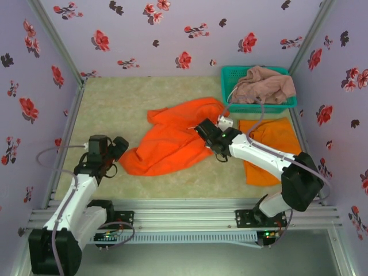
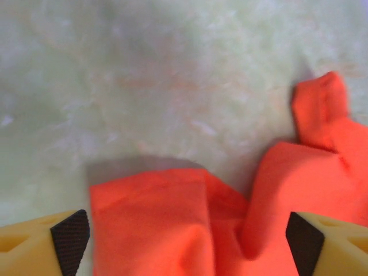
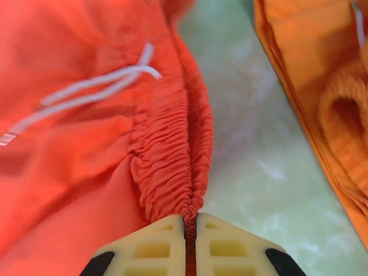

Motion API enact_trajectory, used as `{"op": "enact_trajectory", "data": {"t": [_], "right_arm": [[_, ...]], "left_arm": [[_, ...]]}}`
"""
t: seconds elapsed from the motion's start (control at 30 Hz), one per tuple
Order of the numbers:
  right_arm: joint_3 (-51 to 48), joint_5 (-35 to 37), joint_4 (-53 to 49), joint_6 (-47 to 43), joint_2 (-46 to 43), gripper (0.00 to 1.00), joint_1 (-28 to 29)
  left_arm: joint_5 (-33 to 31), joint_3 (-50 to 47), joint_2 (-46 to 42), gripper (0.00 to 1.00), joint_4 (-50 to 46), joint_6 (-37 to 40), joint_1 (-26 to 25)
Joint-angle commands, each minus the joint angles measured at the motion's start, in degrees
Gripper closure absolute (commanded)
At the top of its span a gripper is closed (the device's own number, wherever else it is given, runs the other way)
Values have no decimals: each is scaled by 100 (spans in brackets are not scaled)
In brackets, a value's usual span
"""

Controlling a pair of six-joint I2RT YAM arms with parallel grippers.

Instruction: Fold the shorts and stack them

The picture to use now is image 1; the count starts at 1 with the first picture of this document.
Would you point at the bright orange textured shorts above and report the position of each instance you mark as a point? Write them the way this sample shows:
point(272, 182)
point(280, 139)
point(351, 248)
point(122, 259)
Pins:
point(172, 143)

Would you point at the light orange smooth shorts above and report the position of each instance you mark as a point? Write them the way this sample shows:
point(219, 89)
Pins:
point(273, 129)

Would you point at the pink shorts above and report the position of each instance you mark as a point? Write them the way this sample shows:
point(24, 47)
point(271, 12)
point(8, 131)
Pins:
point(267, 86)

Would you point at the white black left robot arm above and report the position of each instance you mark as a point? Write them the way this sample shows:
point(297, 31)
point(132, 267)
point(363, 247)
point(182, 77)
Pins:
point(72, 201)

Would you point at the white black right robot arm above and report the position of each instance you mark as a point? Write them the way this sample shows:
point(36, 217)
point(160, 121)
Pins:
point(264, 156)

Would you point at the teal plastic mesh basket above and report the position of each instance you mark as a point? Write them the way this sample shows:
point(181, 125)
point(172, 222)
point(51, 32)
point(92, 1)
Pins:
point(230, 77)

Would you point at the black controller board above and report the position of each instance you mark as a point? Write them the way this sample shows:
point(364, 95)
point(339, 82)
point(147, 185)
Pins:
point(106, 237)
point(268, 235)

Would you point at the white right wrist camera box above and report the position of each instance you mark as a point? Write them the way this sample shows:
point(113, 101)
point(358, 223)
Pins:
point(225, 122)

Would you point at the aluminium side rail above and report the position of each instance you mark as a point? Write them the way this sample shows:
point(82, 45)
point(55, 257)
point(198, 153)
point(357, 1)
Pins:
point(296, 122)
point(51, 187)

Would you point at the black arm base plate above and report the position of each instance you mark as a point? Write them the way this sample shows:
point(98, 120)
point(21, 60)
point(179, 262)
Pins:
point(126, 220)
point(244, 218)

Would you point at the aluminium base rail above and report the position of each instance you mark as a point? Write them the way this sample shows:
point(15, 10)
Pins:
point(184, 212)

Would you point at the aluminium frame post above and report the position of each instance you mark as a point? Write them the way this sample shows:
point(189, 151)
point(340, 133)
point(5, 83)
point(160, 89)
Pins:
point(312, 34)
point(57, 40)

